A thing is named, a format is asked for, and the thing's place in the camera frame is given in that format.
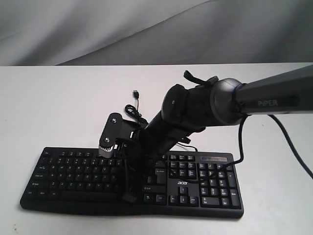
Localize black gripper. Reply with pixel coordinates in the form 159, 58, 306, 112
114, 123, 176, 202

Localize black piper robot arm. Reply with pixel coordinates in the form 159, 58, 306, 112
122, 66, 313, 203

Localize black acer keyboard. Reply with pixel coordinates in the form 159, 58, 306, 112
20, 147, 244, 219

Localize grey backdrop cloth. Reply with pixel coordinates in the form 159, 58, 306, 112
0, 0, 313, 66

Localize black USB cable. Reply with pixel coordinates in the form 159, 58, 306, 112
125, 89, 199, 156

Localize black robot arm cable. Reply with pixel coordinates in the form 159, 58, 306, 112
161, 105, 313, 187

